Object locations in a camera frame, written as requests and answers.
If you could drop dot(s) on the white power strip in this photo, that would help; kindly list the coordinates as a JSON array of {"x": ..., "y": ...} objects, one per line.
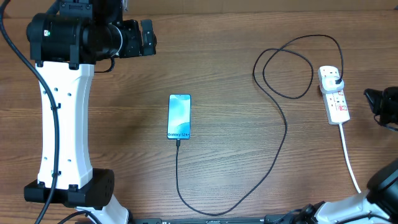
[{"x": 335, "y": 103}]

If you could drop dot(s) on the blue Galaxy smartphone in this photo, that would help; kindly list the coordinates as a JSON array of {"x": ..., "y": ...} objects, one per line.
[{"x": 179, "y": 116}]

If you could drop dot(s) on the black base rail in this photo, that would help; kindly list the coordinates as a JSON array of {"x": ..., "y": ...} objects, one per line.
[{"x": 264, "y": 220}]

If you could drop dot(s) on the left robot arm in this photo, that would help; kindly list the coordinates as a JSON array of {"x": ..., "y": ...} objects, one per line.
[{"x": 65, "y": 43}]

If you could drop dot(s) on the white charger plug adapter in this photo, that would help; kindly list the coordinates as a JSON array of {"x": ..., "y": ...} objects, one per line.
[{"x": 330, "y": 85}]

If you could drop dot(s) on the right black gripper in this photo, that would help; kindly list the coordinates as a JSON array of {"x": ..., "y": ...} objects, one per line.
[{"x": 377, "y": 99}]

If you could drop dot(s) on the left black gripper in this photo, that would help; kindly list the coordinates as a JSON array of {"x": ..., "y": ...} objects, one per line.
[{"x": 135, "y": 47}]

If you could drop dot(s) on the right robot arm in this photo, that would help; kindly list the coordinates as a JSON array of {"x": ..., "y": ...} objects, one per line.
[{"x": 379, "y": 203}]

